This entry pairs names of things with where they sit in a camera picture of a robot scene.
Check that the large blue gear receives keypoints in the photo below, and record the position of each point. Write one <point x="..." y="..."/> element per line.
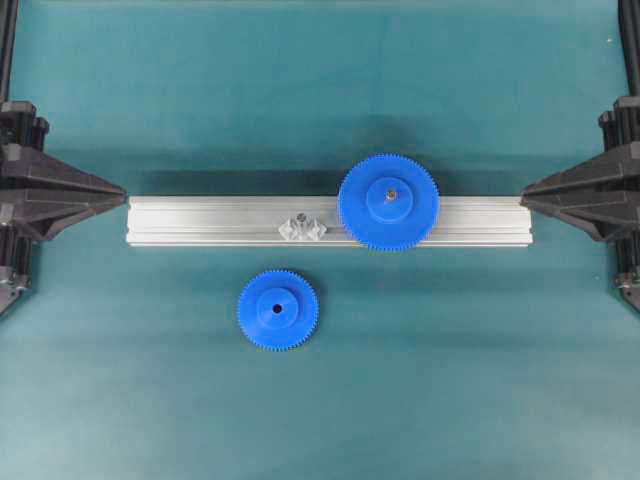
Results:
<point x="388" y="226"/>

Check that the aluminium extrusion rail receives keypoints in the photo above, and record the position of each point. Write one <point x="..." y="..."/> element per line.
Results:
<point x="291" y="221"/>

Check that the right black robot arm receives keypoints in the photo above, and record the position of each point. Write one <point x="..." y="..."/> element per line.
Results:
<point x="601" y="195"/>

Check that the small blue gear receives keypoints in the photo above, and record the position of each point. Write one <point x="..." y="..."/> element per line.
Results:
<point x="278" y="310"/>

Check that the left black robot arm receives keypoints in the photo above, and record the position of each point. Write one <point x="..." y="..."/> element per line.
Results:
<point x="9" y="13"/>

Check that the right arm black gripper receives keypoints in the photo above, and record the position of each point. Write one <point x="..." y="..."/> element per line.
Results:
<point x="603" y="223"/>

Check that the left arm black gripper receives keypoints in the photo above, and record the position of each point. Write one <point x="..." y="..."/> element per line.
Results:
<point x="39" y="216"/>

